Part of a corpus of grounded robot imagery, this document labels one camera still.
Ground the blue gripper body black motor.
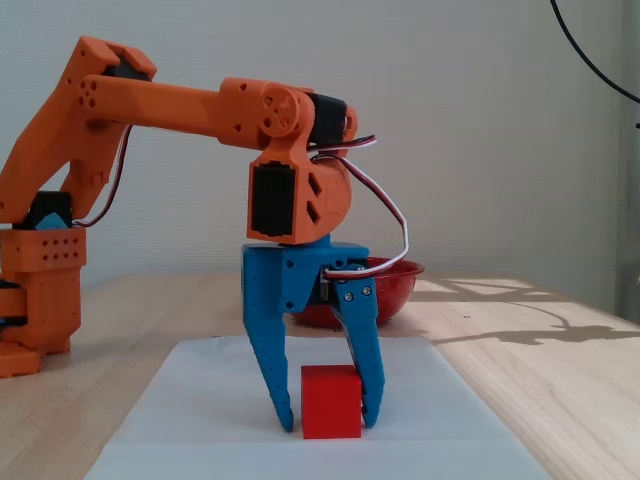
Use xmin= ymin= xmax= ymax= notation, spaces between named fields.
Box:
xmin=241 ymin=233 xmax=372 ymax=320

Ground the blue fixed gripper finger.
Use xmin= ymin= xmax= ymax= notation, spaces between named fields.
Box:
xmin=244 ymin=313 xmax=296 ymax=433

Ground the blue movable gripper finger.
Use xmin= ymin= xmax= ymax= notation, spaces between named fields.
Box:
xmin=330 ymin=274 xmax=386 ymax=430

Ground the red cube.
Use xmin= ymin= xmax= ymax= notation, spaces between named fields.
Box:
xmin=300 ymin=364 xmax=363 ymax=441

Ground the red speckled bowl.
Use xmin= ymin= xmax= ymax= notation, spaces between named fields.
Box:
xmin=289 ymin=256 xmax=427 ymax=329

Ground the white paper sheet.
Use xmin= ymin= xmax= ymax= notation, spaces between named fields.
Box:
xmin=82 ymin=335 xmax=552 ymax=480

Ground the white red black servo cable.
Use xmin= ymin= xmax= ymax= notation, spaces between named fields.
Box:
xmin=307 ymin=133 xmax=412 ymax=279

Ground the thin black hanging cable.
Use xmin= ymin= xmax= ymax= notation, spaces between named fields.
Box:
xmin=549 ymin=0 xmax=640 ymax=105

